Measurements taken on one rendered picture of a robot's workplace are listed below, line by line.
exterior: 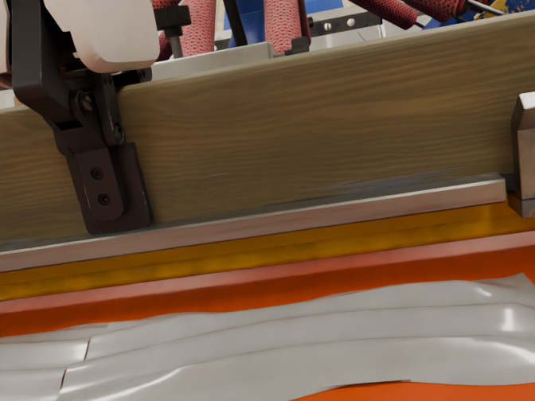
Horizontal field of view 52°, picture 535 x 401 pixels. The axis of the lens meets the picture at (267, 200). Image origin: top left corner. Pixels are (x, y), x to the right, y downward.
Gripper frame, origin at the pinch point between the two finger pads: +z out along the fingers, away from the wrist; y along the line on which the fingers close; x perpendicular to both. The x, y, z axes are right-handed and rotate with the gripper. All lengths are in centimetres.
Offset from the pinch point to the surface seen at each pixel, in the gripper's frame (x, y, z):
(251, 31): -2, -79, -10
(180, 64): -2.9, -27.2, -5.5
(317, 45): 7, -413, -6
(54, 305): -5.4, 0.5, 6.0
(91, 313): -2.6, 2.0, 6.0
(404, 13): 30, -107, -8
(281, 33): 5.7, -48.0, -7.2
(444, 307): 13.5, 7.3, 5.3
